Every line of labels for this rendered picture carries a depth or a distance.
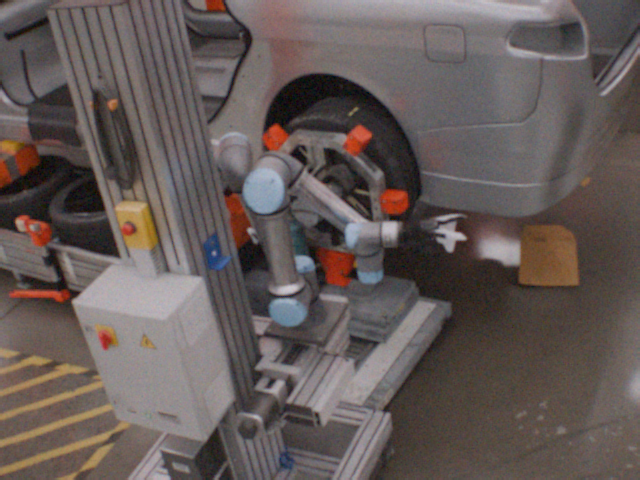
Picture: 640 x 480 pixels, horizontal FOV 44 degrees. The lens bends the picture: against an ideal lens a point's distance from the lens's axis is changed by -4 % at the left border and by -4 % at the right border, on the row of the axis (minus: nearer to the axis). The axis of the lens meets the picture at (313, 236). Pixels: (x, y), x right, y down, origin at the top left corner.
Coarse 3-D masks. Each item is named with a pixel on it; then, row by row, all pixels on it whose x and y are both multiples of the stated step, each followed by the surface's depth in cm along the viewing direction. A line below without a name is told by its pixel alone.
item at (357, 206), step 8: (296, 152) 360; (304, 152) 351; (296, 160) 364; (304, 160) 371; (344, 160) 342; (312, 168) 377; (352, 176) 344; (360, 176) 342; (352, 192) 350; (360, 192) 346; (368, 192) 344; (352, 200) 351; (360, 200) 351; (352, 208) 378; (360, 208) 352; (320, 224) 366; (328, 224) 367
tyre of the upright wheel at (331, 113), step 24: (336, 96) 351; (312, 120) 337; (336, 120) 331; (360, 120) 332; (384, 120) 337; (384, 144) 329; (408, 144) 339; (384, 168) 330; (408, 168) 336; (408, 192) 338; (408, 216) 352
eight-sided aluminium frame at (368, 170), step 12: (300, 132) 337; (312, 132) 335; (324, 132) 333; (288, 144) 340; (300, 144) 336; (312, 144) 333; (324, 144) 329; (336, 144) 325; (348, 156) 326; (360, 156) 328; (360, 168) 326; (372, 168) 328; (372, 180) 325; (372, 192) 329; (372, 204) 332; (288, 216) 361; (384, 216) 337; (312, 228) 364; (312, 240) 361; (324, 240) 358; (348, 252) 353
